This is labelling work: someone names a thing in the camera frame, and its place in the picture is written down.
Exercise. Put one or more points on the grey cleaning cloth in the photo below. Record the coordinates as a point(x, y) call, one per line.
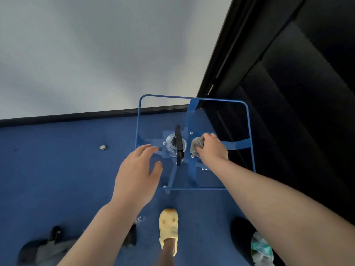
point(195, 145)

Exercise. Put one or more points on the black skirting board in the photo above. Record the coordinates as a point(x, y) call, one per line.
point(91, 114)

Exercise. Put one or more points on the yellow clog shoe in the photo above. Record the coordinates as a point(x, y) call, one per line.
point(168, 224)

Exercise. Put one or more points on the person's left hand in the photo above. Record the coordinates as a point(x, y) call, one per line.
point(133, 180)

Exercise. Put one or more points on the black door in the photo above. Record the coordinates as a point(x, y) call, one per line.
point(291, 94)

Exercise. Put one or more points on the person's left middle finger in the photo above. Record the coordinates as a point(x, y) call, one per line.
point(141, 148)

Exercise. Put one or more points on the person's leg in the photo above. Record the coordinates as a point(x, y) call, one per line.
point(167, 253)

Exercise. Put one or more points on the person's right forearm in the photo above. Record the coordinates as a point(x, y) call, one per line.
point(277, 216)

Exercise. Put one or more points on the person's right thumb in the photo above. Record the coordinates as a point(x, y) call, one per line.
point(199, 150)

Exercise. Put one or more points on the small silver cap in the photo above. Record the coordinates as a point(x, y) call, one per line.
point(103, 147)

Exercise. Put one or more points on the blue-framed glass side table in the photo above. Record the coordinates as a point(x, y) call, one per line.
point(194, 174)

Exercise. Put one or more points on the person's left forearm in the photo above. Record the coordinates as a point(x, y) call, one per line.
point(102, 235)

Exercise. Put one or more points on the person's left thumb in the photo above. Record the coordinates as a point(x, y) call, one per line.
point(156, 168)

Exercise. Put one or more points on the white green bin liner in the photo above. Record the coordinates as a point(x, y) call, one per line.
point(260, 250)

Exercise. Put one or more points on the black waste bin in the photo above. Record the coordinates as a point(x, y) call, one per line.
point(240, 235)

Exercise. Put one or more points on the clear plastic scrap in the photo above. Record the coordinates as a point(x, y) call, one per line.
point(139, 218)

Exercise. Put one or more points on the clear spray bottle black trigger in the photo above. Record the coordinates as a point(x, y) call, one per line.
point(179, 144)

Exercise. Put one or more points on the person's right hand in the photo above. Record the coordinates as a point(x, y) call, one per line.
point(213, 150)

